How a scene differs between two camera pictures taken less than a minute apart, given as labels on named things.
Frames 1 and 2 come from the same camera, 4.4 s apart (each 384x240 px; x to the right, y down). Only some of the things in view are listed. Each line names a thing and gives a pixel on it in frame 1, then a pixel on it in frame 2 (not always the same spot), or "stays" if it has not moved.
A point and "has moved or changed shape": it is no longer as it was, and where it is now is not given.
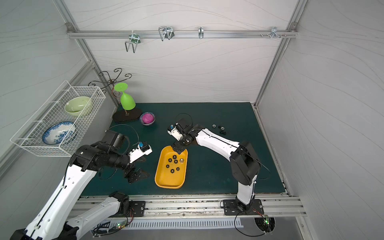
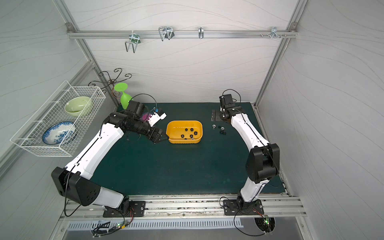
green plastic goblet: [127, 100] stays
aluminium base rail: [209, 206] stays
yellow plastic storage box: [171, 168] has moved or changed shape
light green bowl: [78, 106] stays
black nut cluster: [222, 128] stays
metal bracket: [201, 32] stays
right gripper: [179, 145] → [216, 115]
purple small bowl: [147, 118] stays
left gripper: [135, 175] → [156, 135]
